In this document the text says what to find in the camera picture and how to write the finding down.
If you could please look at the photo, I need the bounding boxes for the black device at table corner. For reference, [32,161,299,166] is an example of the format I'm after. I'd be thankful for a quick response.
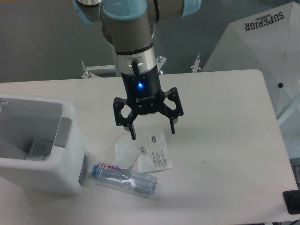
[283,190,300,215]

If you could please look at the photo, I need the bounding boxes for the paper inside trash can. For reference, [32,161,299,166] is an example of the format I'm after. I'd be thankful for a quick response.
[25,139,53,161]

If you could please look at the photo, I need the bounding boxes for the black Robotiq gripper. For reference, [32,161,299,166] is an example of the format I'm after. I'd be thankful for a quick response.
[112,65,184,141]

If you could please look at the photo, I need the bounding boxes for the white Superior umbrella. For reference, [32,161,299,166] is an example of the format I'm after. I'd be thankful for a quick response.
[203,2,300,158]

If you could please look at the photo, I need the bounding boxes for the white plastic wrapper bag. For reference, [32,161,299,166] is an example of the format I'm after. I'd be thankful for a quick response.
[115,126,172,173]

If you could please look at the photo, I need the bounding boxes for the white metal mounting frame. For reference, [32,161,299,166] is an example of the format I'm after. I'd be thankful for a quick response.
[80,52,203,79]

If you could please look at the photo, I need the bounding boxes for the clear plastic water bottle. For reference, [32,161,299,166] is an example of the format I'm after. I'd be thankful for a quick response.
[90,162,158,197]

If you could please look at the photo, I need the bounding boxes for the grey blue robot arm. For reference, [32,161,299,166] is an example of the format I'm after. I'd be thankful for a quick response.
[73,0,201,139]

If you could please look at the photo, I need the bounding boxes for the white plastic trash can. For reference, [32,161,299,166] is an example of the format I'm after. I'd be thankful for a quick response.
[0,93,88,195]

